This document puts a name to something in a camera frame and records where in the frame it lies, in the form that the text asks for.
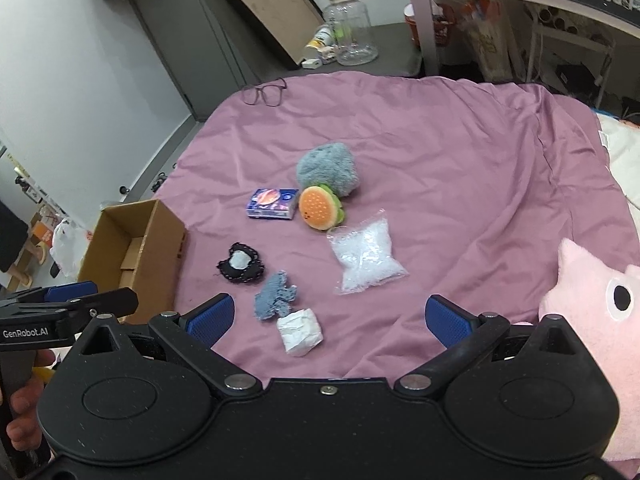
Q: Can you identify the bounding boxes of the blue knitted cloth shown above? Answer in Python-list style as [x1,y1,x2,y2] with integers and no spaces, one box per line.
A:
[254,271,297,321]

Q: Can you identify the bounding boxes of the pink bed sheet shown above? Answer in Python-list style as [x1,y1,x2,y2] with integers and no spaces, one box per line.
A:
[152,70,640,478]

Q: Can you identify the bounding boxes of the white plastic bag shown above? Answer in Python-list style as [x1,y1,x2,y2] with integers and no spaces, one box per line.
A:
[51,219,92,280]

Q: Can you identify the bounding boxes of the black-framed eyeglasses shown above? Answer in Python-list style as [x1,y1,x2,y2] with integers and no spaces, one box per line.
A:
[241,78,288,107]

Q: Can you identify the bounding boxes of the white bottle on floor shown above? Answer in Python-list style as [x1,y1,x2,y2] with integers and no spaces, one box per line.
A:
[300,25,335,70]

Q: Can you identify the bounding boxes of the blue tissue pack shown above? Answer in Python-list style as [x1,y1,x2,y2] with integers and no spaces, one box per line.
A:
[245,188,299,220]

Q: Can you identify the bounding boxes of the cardboard box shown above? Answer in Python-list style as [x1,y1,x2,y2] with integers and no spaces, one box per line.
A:
[78,200,186,324]

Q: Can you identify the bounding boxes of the pink plush toy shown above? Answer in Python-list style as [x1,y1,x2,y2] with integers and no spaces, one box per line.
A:
[539,238,640,463]

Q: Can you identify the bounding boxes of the clear large water jug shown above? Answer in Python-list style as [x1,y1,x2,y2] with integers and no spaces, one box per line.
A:
[323,0,378,66]

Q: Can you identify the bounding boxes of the cream pillow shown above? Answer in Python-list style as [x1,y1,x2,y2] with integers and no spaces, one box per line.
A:
[597,113,639,211]

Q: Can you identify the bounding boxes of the clear bag of white beads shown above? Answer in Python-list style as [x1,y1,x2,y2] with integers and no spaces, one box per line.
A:
[326,209,409,295]

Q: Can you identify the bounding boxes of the brown framed board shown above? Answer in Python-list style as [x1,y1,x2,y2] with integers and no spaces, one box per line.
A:
[226,0,323,70]

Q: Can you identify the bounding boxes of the person's left hand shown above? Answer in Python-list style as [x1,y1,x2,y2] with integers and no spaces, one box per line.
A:
[6,374,44,452]

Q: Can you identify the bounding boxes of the black lace scrunchie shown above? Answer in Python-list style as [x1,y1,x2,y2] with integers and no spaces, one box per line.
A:
[217,242,265,284]

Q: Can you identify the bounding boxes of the white crumpled tissue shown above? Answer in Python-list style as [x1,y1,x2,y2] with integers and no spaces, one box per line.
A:
[277,309,323,356]

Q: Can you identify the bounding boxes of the hamburger plush toy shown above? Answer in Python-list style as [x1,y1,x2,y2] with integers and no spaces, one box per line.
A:
[298,184,345,231]

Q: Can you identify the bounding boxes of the grey-blue fluffy plush ball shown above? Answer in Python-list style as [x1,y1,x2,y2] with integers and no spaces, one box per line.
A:
[296,142,360,198]

